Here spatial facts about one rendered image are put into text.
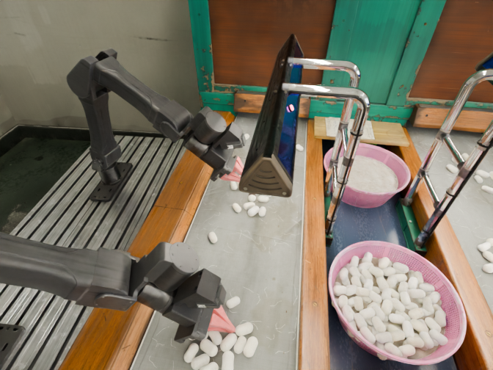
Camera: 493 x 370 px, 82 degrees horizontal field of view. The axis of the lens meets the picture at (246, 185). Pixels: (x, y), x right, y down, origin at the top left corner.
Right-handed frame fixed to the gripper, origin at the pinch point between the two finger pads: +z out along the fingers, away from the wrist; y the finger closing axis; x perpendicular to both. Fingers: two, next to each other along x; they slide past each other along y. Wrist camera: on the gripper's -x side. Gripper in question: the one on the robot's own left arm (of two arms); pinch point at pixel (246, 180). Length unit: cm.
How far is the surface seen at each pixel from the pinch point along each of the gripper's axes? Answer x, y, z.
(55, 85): 134, 120, -105
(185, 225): 14.1, -13.3, -6.8
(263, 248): 1.0, -16.4, 10.2
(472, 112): -50, 46, 53
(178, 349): 9.3, -42.2, 0.5
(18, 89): 158, 118, -126
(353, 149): -29.5, -7.2, 6.1
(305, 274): -7.6, -23.5, 16.5
